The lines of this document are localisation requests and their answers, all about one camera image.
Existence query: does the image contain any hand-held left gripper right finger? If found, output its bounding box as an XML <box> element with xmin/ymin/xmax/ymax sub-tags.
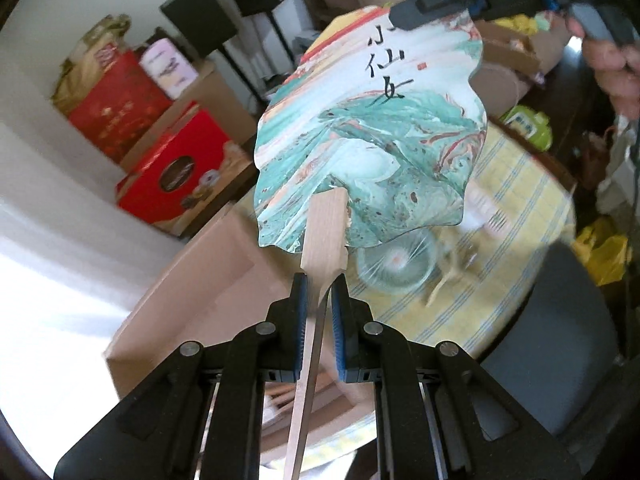
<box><xmin>330</xmin><ymin>274</ymin><xmax>583</xmax><ymax>480</ymax></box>

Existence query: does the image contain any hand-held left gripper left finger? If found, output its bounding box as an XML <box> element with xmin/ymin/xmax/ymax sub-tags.
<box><xmin>52</xmin><ymin>272</ymin><xmax>308</xmax><ymax>480</ymax></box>

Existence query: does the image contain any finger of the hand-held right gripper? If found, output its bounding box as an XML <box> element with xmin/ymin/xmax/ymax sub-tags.
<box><xmin>390</xmin><ymin>0</ymin><xmax>476</xmax><ymax>31</ymax></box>

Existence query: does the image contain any brown cardboard box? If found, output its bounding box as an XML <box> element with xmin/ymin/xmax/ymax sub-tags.
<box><xmin>102</xmin><ymin>204</ymin><xmax>377</xmax><ymax>461</ymax></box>
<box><xmin>120</xmin><ymin>59</ymin><xmax>258</xmax><ymax>171</ymax></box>

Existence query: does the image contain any marbled paddle fan wooden handle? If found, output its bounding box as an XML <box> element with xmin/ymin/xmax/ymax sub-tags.
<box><xmin>252</xmin><ymin>4</ymin><xmax>488</xmax><ymax>480</ymax></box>

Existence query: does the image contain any person's right hand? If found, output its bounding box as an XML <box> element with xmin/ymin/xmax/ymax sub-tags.
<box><xmin>567</xmin><ymin>16</ymin><xmax>640</xmax><ymax>121</ymax></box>

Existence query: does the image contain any cardboard box of clutter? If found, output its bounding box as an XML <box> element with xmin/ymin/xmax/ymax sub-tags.
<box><xmin>475</xmin><ymin>12</ymin><xmax>568</xmax><ymax>77</ymax></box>

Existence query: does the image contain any clear glass bowl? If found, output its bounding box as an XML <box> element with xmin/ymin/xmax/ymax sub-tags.
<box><xmin>356</xmin><ymin>229</ymin><xmax>436</xmax><ymax>293</ymax></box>

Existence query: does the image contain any lime green plastic container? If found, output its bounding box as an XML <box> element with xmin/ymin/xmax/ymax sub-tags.
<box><xmin>500</xmin><ymin>105</ymin><xmax>553</xmax><ymax>151</ymax></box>

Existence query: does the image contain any black speaker stand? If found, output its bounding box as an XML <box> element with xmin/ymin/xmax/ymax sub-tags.
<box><xmin>220</xmin><ymin>44</ymin><xmax>268</xmax><ymax>108</ymax></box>
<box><xmin>264</xmin><ymin>10</ymin><xmax>297</xmax><ymax>72</ymax></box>

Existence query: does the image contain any yellow striped tablecloth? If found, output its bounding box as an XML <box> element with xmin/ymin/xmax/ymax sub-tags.
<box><xmin>260</xmin><ymin>120</ymin><xmax>576</xmax><ymax>471</ymax></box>

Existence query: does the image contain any red gift box oval label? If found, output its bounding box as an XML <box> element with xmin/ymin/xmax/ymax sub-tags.
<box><xmin>116</xmin><ymin>107</ymin><xmax>253</xmax><ymax>236</ymax></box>

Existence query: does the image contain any closed brown cardboard box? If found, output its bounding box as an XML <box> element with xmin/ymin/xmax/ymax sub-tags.
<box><xmin>120</xmin><ymin>59</ymin><xmax>258</xmax><ymax>171</ymax></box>

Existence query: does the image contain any grey chair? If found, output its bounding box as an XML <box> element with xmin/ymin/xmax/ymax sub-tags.
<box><xmin>472</xmin><ymin>242</ymin><xmax>626</xmax><ymax>441</ymax></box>

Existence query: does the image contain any pink round canister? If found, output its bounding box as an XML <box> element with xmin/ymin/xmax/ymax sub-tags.
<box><xmin>139</xmin><ymin>40</ymin><xmax>198</xmax><ymax>101</ymax></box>

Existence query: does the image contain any yellow plastic bag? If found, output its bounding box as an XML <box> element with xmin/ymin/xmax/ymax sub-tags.
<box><xmin>572</xmin><ymin>217</ymin><xmax>633</xmax><ymax>286</ymax></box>

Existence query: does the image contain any red gift box gold print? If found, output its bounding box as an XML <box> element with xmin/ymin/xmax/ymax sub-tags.
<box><xmin>67</xmin><ymin>50</ymin><xmax>173</xmax><ymax>163</ymax></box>

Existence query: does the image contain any gold shopping bag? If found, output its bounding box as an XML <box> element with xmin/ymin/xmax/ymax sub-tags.
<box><xmin>50</xmin><ymin>14</ymin><xmax>133</xmax><ymax>116</ymax></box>

